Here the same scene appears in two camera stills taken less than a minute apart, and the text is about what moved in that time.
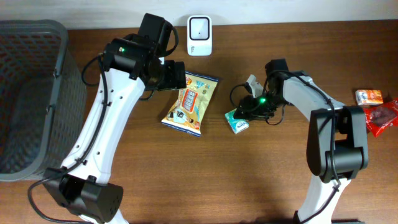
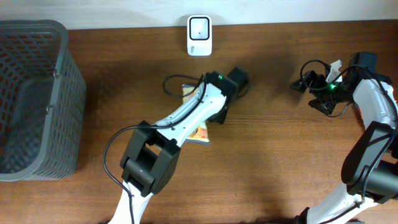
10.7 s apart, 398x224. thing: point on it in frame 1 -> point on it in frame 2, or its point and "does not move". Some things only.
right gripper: x=249 y=101 -> x=320 y=79
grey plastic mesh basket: x=43 y=100 does not move
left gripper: x=176 y=75 -> x=220 y=119
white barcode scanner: x=199 y=35 does not move
